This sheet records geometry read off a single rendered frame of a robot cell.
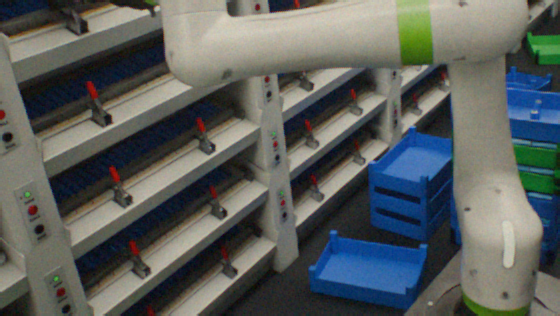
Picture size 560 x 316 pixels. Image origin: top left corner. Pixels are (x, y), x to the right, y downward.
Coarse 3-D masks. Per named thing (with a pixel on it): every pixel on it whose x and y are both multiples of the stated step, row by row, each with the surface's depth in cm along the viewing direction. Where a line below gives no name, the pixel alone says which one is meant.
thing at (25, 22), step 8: (48, 8) 119; (64, 8) 121; (80, 8) 124; (88, 8) 126; (24, 16) 116; (32, 16) 116; (40, 16) 117; (48, 16) 119; (56, 16) 120; (64, 16) 122; (0, 24) 112; (8, 24) 113; (16, 24) 114; (24, 24) 115; (32, 24) 117; (40, 24) 117; (8, 32) 113; (16, 32) 115
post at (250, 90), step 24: (240, 0) 153; (264, 0) 159; (240, 96) 167; (264, 120) 168; (264, 144) 170; (264, 168) 174; (288, 192) 185; (264, 216) 183; (288, 240) 190; (288, 264) 192
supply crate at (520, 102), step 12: (516, 96) 185; (528, 96) 183; (540, 96) 181; (552, 96) 179; (516, 108) 184; (528, 108) 183; (552, 108) 181; (516, 120) 167; (528, 120) 165; (540, 120) 176; (552, 120) 175; (516, 132) 168; (528, 132) 167; (540, 132) 165; (552, 132) 164
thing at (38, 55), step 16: (80, 16) 124; (96, 16) 125; (112, 16) 126; (128, 16) 127; (144, 16) 129; (160, 16) 133; (0, 32) 105; (32, 32) 116; (64, 32) 118; (96, 32) 120; (112, 32) 123; (128, 32) 127; (144, 32) 131; (16, 48) 111; (32, 48) 112; (48, 48) 113; (64, 48) 115; (80, 48) 119; (96, 48) 122; (16, 64) 108; (32, 64) 111; (48, 64) 114; (64, 64) 117; (16, 80) 110
